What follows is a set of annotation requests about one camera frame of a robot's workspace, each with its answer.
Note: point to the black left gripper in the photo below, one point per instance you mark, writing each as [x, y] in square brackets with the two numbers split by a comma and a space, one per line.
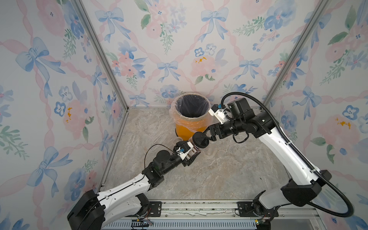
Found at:
[189, 163]

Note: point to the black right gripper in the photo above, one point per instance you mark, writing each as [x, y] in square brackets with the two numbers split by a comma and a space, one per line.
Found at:
[217, 132]

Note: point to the labelled flower tea jar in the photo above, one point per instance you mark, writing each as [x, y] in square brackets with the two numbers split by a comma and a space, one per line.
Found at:
[195, 149]

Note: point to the white-lidded flower tea jar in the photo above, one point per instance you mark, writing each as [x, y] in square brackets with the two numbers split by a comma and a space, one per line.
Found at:
[177, 140]

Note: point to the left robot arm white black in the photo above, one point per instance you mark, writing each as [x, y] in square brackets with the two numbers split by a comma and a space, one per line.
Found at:
[94, 210]

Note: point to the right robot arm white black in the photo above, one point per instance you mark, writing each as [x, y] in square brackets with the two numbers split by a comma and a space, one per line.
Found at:
[303, 185]

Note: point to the orange trash bin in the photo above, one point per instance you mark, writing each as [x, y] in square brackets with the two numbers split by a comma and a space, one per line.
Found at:
[189, 120]

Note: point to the clear plastic bin liner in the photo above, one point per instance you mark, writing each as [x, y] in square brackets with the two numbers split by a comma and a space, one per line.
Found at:
[191, 118]

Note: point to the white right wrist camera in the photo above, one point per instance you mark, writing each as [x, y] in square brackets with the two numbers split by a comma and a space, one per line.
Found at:
[219, 113]

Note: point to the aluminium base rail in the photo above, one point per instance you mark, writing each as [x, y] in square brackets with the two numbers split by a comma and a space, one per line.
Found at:
[215, 215]

